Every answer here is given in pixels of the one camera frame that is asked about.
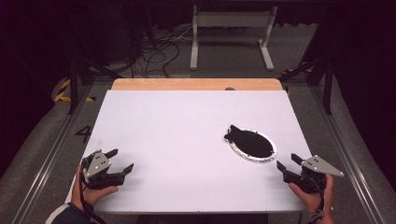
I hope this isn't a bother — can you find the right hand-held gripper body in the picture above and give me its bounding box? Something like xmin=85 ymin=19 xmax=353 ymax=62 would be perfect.
xmin=282 ymin=154 xmax=345 ymax=194

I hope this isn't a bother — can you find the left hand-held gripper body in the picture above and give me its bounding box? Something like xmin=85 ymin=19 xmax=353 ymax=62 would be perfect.
xmin=81 ymin=149 xmax=127 ymax=190

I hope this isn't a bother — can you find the oval pearl-rimmed picture frame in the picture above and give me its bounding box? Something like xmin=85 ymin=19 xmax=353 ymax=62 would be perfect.
xmin=223 ymin=124 xmax=278 ymax=163

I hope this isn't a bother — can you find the person's left hand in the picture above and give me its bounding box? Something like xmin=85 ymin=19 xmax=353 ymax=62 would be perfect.
xmin=70 ymin=164 xmax=120 ymax=212

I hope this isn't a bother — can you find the person's right hand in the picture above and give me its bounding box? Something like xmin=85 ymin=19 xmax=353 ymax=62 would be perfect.
xmin=288 ymin=174 xmax=334 ymax=224

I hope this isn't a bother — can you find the black metal stand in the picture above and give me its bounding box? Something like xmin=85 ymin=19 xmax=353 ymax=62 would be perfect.
xmin=278 ymin=46 xmax=334 ymax=115
xmin=66 ymin=8 xmax=124 ymax=115

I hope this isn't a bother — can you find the yellow black floor tape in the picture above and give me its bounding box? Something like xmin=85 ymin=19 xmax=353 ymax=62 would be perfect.
xmin=53 ymin=77 xmax=96 ymax=104
xmin=281 ymin=66 xmax=314 ymax=76

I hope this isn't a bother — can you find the wooden table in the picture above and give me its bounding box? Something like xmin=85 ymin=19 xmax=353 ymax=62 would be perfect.
xmin=111 ymin=77 xmax=284 ymax=91

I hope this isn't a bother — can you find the aluminium floor rail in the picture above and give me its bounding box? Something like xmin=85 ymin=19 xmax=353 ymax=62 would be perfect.
xmin=311 ymin=85 xmax=387 ymax=224
xmin=10 ymin=83 xmax=94 ymax=224

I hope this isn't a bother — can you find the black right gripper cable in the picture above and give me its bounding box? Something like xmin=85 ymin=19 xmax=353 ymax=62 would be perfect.
xmin=307 ymin=176 xmax=326 ymax=224

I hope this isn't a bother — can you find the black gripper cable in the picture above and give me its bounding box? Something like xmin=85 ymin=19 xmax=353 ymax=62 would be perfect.
xmin=78 ymin=158 xmax=108 ymax=224
xmin=307 ymin=176 xmax=326 ymax=224

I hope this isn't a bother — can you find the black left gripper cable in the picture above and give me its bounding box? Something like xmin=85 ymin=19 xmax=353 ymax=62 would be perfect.
xmin=78 ymin=158 xmax=108 ymax=224

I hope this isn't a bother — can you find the tangle of black floor cables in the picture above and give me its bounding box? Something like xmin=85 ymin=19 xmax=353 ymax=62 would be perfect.
xmin=130 ymin=26 xmax=194 ymax=78

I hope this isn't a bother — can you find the white metal table frame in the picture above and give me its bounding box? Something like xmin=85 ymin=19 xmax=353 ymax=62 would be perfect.
xmin=190 ymin=4 xmax=278 ymax=72

